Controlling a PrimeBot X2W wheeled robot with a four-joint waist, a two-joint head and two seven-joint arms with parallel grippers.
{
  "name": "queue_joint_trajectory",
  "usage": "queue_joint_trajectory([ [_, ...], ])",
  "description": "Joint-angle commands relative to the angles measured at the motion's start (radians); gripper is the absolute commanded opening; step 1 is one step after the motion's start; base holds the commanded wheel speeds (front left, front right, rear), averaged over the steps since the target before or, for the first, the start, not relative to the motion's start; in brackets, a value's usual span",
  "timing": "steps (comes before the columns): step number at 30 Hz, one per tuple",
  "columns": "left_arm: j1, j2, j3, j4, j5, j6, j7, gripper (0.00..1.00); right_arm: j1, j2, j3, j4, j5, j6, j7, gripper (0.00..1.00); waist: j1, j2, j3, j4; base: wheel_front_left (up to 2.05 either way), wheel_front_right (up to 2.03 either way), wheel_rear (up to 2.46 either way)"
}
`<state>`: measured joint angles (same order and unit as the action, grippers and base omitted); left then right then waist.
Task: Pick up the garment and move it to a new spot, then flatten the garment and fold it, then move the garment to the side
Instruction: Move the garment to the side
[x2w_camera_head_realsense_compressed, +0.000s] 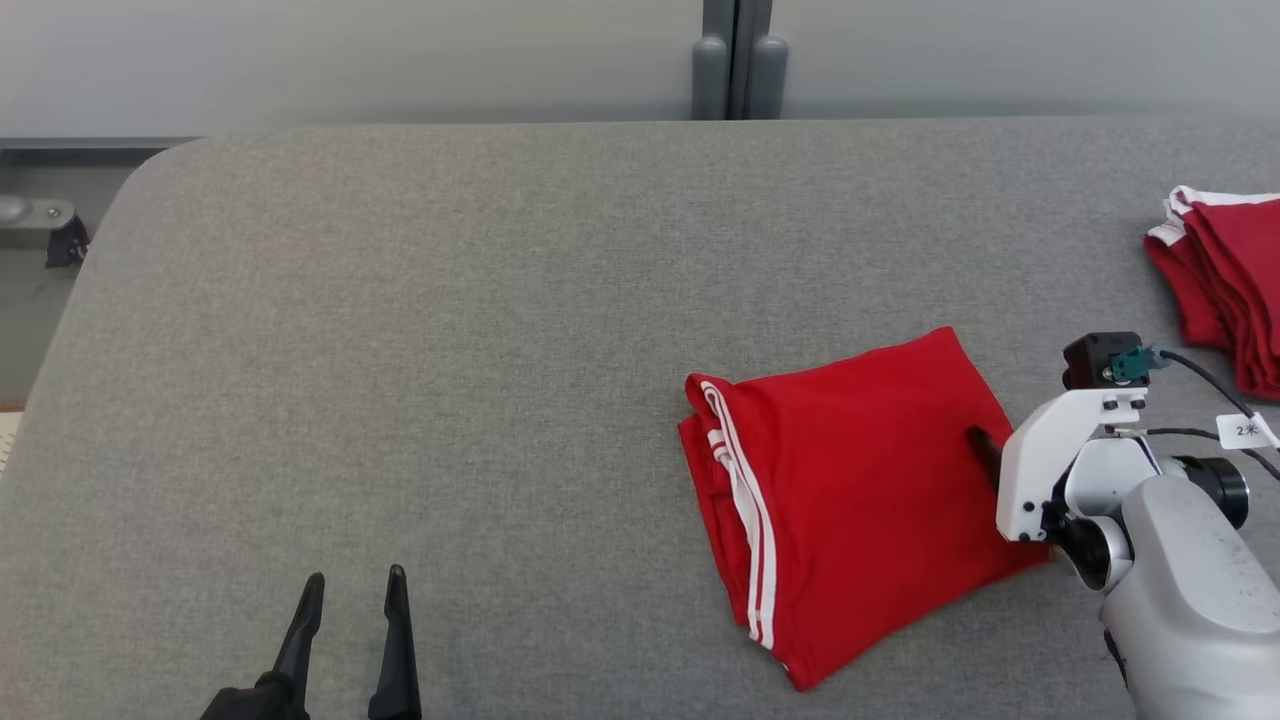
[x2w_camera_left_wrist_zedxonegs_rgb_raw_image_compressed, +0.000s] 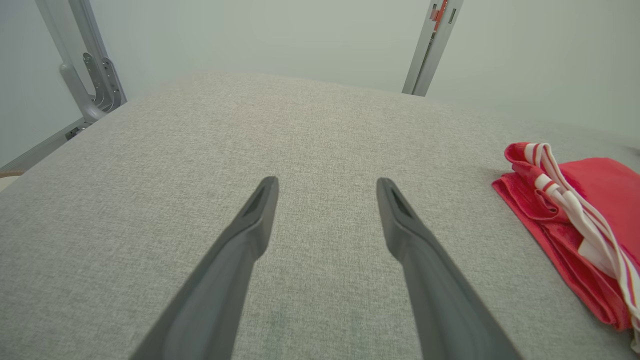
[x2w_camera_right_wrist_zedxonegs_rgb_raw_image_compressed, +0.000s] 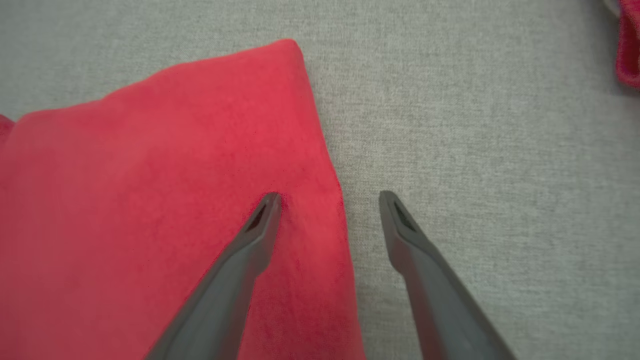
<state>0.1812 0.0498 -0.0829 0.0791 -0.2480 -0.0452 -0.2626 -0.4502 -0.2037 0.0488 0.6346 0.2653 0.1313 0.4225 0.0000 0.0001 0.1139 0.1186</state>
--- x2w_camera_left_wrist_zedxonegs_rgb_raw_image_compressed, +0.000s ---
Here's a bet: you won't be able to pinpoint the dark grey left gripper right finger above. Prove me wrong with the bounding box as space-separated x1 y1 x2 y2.
376 177 524 360

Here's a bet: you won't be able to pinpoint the red jersey with white stripes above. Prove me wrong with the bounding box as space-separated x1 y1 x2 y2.
504 142 640 353

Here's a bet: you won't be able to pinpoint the grey frame with rounded foot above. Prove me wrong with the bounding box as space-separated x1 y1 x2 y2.
34 0 127 123

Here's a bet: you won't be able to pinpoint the grey fabric sofa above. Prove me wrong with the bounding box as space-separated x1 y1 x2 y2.
0 70 640 360

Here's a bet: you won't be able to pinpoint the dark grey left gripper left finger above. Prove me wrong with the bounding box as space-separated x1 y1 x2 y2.
129 175 280 360

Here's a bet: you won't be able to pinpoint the grey partition post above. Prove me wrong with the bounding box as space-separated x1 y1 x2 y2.
402 0 464 97

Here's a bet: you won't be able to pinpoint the red shorts with white trim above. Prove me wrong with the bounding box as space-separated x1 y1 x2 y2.
492 172 633 332

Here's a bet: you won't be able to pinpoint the dark grey base rail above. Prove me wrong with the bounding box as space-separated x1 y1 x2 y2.
0 116 95 174

